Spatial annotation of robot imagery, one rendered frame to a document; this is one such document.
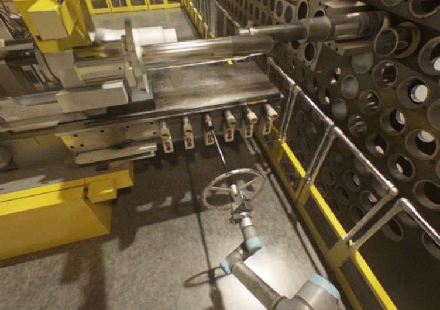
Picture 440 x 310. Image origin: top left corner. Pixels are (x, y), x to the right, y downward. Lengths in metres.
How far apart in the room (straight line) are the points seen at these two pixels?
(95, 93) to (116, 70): 0.37
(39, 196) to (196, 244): 1.23
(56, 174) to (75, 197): 0.31
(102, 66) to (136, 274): 1.56
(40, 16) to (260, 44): 1.05
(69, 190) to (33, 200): 0.24
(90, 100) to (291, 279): 1.95
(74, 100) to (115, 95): 0.25
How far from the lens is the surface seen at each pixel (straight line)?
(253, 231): 1.21
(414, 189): 2.50
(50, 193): 2.07
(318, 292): 1.07
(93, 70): 1.39
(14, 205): 2.16
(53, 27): 1.14
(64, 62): 1.73
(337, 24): 2.16
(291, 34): 1.98
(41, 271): 2.51
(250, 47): 1.47
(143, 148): 1.93
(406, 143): 2.42
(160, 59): 1.37
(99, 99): 1.71
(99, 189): 1.90
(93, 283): 2.27
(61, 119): 1.96
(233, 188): 1.34
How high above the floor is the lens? 2.00
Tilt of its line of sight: 45 degrees down
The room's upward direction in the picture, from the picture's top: straight up
